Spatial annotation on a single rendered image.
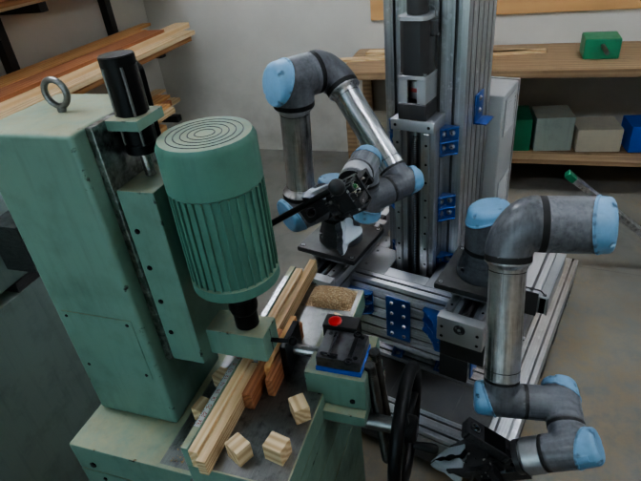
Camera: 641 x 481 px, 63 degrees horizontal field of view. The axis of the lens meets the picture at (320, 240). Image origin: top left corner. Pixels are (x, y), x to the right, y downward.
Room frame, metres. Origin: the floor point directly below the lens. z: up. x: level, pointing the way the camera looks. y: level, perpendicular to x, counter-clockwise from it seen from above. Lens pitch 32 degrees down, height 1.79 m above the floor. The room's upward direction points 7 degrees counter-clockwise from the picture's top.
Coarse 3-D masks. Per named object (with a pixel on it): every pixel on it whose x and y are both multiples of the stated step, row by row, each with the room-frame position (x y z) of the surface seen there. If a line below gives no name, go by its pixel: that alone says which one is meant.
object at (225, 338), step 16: (224, 320) 0.89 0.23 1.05; (272, 320) 0.87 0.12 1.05; (208, 336) 0.86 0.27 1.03; (224, 336) 0.85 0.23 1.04; (240, 336) 0.83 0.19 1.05; (256, 336) 0.82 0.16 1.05; (272, 336) 0.85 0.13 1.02; (224, 352) 0.85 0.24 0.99; (240, 352) 0.84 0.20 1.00; (256, 352) 0.82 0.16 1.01; (272, 352) 0.84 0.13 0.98
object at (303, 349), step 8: (296, 328) 0.90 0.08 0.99; (288, 336) 0.87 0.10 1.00; (296, 336) 0.90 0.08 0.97; (280, 344) 0.85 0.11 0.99; (288, 344) 0.86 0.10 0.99; (280, 352) 0.84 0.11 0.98; (288, 352) 0.85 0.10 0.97; (296, 352) 0.86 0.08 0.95; (304, 352) 0.86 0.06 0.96; (312, 352) 0.85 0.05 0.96; (288, 360) 0.84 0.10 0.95; (296, 360) 0.88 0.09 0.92; (288, 368) 0.84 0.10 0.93
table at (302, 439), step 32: (320, 320) 1.02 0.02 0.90; (288, 384) 0.82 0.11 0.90; (256, 416) 0.74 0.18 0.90; (288, 416) 0.73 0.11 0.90; (320, 416) 0.75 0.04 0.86; (352, 416) 0.74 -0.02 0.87; (224, 448) 0.67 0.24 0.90; (256, 448) 0.67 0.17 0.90; (224, 480) 0.62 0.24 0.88; (256, 480) 0.59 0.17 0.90; (288, 480) 0.59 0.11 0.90
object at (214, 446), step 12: (312, 264) 1.22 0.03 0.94; (300, 276) 1.17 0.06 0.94; (312, 276) 1.20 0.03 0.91; (300, 288) 1.12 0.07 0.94; (288, 300) 1.07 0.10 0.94; (300, 300) 1.11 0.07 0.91; (288, 312) 1.03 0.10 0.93; (276, 324) 0.98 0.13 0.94; (252, 372) 0.83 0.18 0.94; (240, 384) 0.80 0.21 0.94; (240, 396) 0.77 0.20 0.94; (228, 408) 0.74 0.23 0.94; (240, 408) 0.75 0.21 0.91; (228, 420) 0.71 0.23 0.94; (216, 432) 0.68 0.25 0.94; (228, 432) 0.70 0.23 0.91; (216, 444) 0.66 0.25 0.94; (204, 456) 0.63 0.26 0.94; (216, 456) 0.65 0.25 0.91; (204, 468) 0.62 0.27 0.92
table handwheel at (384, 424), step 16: (416, 368) 0.79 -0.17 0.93; (400, 384) 0.74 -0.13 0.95; (416, 384) 0.85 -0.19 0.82; (400, 400) 0.70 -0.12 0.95; (416, 400) 0.82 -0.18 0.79; (368, 416) 0.77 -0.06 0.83; (384, 416) 0.76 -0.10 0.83; (400, 416) 0.67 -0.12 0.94; (416, 416) 0.75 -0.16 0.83; (400, 432) 0.65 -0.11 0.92; (416, 432) 0.72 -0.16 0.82; (400, 448) 0.63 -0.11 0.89; (400, 464) 0.62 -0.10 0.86; (400, 480) 0.61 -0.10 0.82
